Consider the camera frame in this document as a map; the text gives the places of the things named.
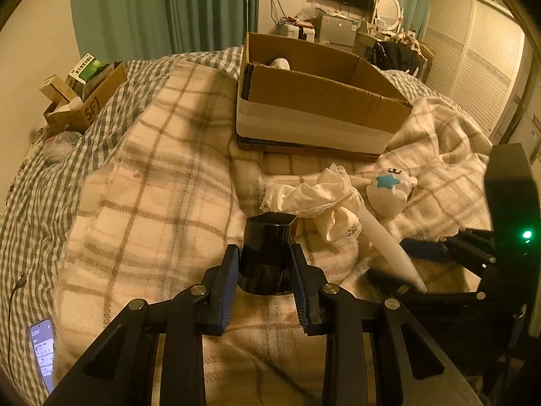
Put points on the white object in box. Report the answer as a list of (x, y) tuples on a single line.
[(281, 64)]

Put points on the silver mini fridge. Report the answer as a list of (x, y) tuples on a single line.
[(337, 29)]

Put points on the cream plaid blanket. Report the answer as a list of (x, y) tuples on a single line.
[(169, 177)]

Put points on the white small appliance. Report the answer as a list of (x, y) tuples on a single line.
[(296, 31)]

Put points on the white oval vanity mirror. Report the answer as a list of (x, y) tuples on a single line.
[(388, 10)]

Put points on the large cardboard box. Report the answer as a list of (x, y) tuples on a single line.
[(321, 105)]

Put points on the small printed cardboard box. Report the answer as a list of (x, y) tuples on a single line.
[(91, 108)]

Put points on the white louvred wardrobe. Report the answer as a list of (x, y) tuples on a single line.
[(477, 55)]

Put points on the small beige carton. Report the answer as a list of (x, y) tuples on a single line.
[(54, 88)]

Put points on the clear plastic bag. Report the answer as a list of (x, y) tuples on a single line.
[(62, 146)]

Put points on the smartphone with lit screen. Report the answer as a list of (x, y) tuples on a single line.
[(43, 353)]

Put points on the white bottle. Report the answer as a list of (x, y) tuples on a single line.
[(75, 104)]

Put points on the white plush star wand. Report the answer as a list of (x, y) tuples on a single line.
[(391, 192)]

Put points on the grey gingham bed sheet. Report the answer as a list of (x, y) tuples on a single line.
[(38, 203)]

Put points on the white lace cloth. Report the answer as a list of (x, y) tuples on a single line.
[(325, 201)]

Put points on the green and white carton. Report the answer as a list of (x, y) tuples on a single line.
[(88, 69)]

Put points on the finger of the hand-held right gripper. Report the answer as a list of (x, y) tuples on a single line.
[(389, 280), (422, 248)]

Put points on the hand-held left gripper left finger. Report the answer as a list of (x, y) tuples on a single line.
[(227, 289)]

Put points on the black hexagonal cup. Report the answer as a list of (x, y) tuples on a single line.
[(267, 245)]

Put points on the black bag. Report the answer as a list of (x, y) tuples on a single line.
[(391, 56)]

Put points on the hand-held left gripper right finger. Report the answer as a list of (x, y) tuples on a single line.
[(299, 289)]

